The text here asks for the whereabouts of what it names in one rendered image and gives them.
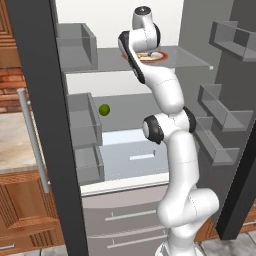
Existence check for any grey fridge body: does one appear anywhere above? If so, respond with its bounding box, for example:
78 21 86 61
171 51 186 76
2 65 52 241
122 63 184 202
54 0 214 256

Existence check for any dark grey fridge door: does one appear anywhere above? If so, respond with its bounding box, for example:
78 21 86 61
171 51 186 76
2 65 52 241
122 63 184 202
5 0 90 256
175 0 256 241

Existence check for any pale blue crisper drawer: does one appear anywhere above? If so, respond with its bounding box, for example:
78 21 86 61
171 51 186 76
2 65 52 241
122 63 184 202
100 128 170 183

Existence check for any green lime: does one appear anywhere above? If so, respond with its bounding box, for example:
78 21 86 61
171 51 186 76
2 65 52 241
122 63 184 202
98 103 111 118

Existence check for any glass fridge shelf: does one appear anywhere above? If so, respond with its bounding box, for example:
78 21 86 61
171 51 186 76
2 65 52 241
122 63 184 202
62 45 215 75

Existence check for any grey door bin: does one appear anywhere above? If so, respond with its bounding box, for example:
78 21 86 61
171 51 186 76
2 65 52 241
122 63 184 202
208 20 256 63
196 83 255 133
74 145 106 186
55 22 99 73
66 92 103 150
194 116 241 167

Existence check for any grey freezer drawer handle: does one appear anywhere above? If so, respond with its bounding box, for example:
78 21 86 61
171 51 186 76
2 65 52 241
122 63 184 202
106 233 168 250
104 209 158 222

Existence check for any orange rimmed white plate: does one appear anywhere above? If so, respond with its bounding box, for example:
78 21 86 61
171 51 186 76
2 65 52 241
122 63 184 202
120 49 169 63

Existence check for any wooden wall cupboard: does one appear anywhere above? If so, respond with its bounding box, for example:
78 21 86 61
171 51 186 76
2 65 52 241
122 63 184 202
0 0 22 69

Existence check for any long grey fridge door handle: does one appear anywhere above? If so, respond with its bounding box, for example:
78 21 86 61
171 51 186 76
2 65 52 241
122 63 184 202
16 87 52 195

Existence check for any grey freezer drawer front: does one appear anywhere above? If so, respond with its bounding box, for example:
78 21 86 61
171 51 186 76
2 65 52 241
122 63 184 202
87 225 172 256
81 184 171 238

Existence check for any wooden base cupboard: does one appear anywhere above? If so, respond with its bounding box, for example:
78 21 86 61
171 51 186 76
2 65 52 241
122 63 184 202
0 169 66 256
194 199 256 244

